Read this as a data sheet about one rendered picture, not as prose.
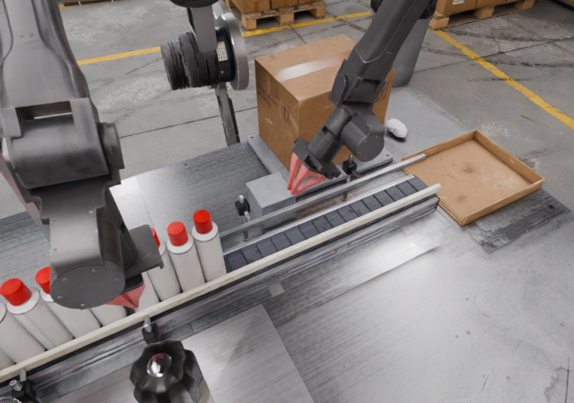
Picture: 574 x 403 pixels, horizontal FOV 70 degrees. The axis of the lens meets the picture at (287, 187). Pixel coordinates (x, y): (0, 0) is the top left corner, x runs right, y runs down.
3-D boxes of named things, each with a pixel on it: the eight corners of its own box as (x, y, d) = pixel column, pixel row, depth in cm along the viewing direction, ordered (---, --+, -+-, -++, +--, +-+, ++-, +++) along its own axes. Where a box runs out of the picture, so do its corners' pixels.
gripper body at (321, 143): (316, 173, 76) (340, 142, 74) (290, 143, 83) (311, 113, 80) (336, 180, 81) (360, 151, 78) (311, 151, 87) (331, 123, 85)
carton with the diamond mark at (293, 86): (296, 181, 117) (298, 101, 97) (258, 135, 131) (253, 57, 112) (379, 147, 127) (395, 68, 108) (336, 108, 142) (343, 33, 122)
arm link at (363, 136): (375, 75, 77) (337, 70, 73) (412, 102, 69) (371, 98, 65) (353, 131, 83) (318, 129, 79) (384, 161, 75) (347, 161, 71)
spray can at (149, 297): (142, 322, 84) (111, 265, 69) (130, 305, 86) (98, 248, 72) (164, 306, 86) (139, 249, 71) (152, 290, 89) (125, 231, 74)
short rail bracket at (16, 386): (34, 417, 76) (2, 395, 67) (32, 385, 80) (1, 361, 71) (53, 408, 77) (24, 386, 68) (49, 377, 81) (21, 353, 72)
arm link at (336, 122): (355, 106, 81) (336, 94, 77) (374, 123, 76) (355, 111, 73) (335, 134, 83) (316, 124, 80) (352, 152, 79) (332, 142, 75)
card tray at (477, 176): (461, 226, 108) (466, 217, 105) (399, 167, 124) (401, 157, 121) (539, 189, 117) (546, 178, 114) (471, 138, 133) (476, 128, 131)
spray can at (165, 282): (158, 306, 86) (131, 248, 72) (156, 284, 90) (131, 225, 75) (183, 300, 87) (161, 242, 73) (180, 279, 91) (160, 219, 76)
